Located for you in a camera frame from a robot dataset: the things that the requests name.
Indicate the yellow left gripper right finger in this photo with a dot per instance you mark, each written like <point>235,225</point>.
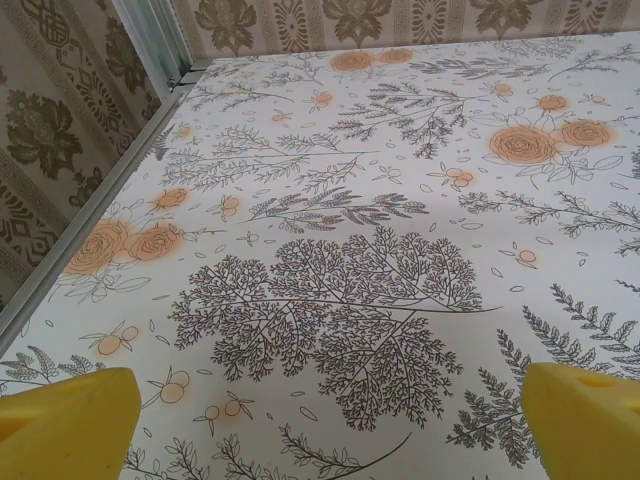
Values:
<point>585,430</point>

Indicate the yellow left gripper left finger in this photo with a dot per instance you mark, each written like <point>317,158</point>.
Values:
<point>60,430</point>

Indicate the aluminium table side rail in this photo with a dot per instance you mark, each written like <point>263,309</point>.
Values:
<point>90,210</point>

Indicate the aluminium frame corner post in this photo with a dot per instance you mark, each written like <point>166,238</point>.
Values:
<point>150,40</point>

